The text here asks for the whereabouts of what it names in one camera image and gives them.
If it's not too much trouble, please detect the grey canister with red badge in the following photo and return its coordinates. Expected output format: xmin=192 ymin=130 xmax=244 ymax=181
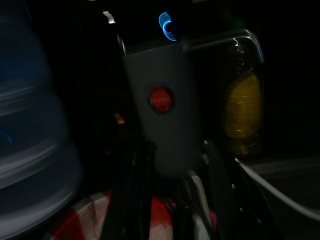
xmin=117 ymin=32 xmax=203 ymax=179

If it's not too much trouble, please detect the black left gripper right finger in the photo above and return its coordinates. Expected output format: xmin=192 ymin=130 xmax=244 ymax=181
xmin=203 ymin=140 xmax=266 ymax=240

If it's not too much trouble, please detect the red rimmed patterned plate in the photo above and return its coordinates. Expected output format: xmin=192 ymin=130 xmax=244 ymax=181
xmin=42 ymin=189 xmax=218 ymax=240

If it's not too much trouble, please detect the metal canister spout pipe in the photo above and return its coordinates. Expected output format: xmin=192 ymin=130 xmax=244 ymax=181
xmin=183 ymin=29 xmax=265 ymax=64

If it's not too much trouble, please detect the yellow cooking oil bottle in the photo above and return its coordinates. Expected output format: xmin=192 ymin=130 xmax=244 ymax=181
xmin=219 ymin=42 xmax=265 ymax=156

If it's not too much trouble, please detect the white flexible hose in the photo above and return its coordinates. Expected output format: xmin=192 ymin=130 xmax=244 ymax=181
xmin=234 ymin=157 xmax=320 ymax=224

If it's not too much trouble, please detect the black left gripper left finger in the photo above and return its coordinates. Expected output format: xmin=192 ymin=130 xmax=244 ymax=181
xmin=101 ymin=141 xmax=157 ymax=240

